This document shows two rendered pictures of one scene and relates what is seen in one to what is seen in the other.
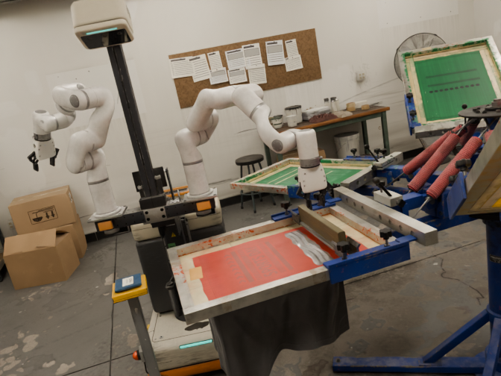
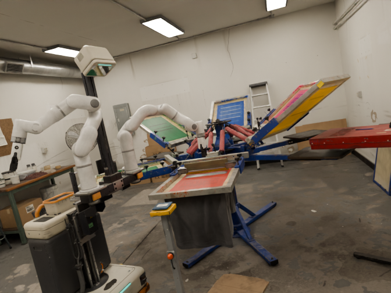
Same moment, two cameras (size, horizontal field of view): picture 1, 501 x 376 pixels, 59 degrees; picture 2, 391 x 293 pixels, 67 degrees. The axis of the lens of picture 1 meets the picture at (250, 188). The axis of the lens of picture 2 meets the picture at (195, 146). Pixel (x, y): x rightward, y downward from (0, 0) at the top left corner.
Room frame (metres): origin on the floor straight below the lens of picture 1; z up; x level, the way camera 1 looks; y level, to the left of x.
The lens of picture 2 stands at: (0.47, 1.94, 1.53)
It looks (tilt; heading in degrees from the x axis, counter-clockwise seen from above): 8 degrees down; 299
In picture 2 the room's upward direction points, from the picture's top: 11 degrees counter-clockwise
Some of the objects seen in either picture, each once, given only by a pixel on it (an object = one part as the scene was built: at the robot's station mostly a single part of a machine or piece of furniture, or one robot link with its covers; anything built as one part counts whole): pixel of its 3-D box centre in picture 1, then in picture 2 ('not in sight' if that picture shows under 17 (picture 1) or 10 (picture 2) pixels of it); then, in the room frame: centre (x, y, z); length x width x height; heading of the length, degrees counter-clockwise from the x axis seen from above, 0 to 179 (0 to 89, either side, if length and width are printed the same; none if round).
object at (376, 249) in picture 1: (367, 259); (240, 165); (1.36, -0.34, 0.98); 0.30 x 0.05 x 0.07; 103
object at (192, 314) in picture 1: (274, 251); (201, 177); (1.58, -0.05, 0.97); 0.79 x 0.58 x 0.04; 103
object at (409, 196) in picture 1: (400, 204); not in sight; (1.71, -0.59, 1.02); 0.17 x 0.06 x 0.05; 103
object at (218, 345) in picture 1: (215, 327); (198, 220); (1.52, 0.24, 0.74); 0.45 x 0.03 x 0.43; 13
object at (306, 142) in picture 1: (299, 142); (194, 127); (1.65, -0.21, 1.36); 0.15 x 0.10 x 0.11; 50
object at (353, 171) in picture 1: (326, 162); (142, 162); (2.48, -0.46, 1.05); 1.08 x 0.61 x 0.23; 43
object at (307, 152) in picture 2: not in sight; (277, 156); (1.17, -0.88, 0.91); 1.34 x 0.40 x 0.08; 163
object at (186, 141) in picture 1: (190, 145); (125, 140); (2.02, 0.23, 1.37); 0.13 x 0.10 x 0.16; 140
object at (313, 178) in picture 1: (312, 176); (202, 142); (1.62, -0.24, 1.23); 0.10 x 0.07 x 0.11; 102
